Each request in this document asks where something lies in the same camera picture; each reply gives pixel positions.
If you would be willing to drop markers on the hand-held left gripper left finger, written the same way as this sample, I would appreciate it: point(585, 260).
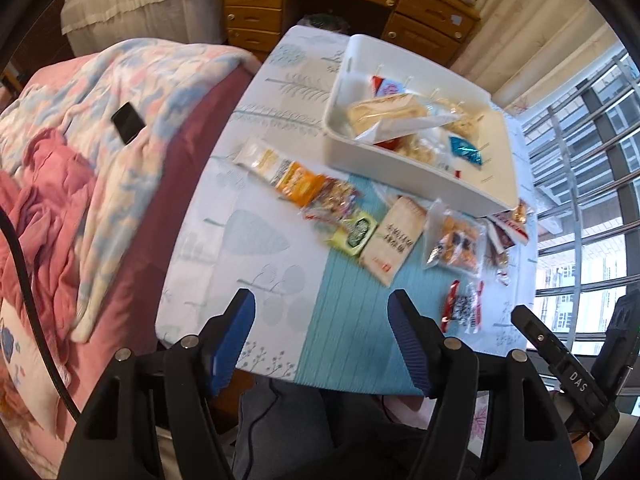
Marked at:
point(232, 345)

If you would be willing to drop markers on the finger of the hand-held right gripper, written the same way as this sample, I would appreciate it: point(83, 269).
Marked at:
point(555, 355)

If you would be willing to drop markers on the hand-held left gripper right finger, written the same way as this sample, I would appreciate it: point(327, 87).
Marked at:
point(410, 345)

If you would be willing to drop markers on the red label clear packet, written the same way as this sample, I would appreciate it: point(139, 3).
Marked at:
point(462, 307)

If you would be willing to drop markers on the beige paper snack packet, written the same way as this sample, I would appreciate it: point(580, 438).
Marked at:
point(392, 242)

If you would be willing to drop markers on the orange cracker packet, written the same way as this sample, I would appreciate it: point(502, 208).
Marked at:
point(452, 240)

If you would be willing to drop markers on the green candy packet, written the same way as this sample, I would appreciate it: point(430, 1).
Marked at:
point(355, 232)

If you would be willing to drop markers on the white orange snack bar packet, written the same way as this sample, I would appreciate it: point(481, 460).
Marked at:
point(280, 170)

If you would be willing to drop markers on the clear white candy packet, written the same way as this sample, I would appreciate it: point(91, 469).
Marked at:
point(420, 149)

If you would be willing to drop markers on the teal foil candy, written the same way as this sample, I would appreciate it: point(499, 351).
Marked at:
point(465, 150)

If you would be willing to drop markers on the white plastic bin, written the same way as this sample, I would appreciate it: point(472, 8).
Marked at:
point(495, 150)

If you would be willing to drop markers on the clear bread packet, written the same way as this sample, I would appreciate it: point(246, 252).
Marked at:
point(385, 112)

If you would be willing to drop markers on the red blue biscuit pack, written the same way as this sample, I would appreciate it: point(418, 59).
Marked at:
point(387, 87)

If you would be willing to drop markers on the person's right hand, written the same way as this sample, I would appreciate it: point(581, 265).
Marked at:
point(582, 447)

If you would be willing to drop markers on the brown candy packet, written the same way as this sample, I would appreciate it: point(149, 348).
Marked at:
point(501, 260)

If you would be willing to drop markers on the red white wrapper packet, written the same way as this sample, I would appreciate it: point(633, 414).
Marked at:
point(507, 227)

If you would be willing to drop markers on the small tan candy packet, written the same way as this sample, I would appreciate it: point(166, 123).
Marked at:
point(521, 210)

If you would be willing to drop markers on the clear nut mix packet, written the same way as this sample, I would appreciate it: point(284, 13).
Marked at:
point(332, 200)

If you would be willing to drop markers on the pink bed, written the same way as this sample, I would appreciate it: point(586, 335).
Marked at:
point(190, 160)

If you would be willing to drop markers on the white printed pillow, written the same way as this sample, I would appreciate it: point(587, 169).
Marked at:
point(30, 375)

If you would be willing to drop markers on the metal window grille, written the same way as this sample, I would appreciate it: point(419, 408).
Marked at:
point(575, 125)

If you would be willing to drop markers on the pink blanket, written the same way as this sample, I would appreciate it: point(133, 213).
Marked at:
point(45, 200)

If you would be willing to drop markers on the black phone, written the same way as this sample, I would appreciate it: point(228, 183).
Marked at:
point(127, 122)

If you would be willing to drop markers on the floral blanket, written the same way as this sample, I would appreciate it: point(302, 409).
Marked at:
point(150, 75)

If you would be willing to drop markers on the cream curtain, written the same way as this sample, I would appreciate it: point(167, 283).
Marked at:
point(530, 35)

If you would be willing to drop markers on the trash bin with bag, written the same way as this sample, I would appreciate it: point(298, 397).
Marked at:
point(325, 22)

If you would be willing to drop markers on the white lace cover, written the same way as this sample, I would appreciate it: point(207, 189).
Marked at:
point(140, 5)

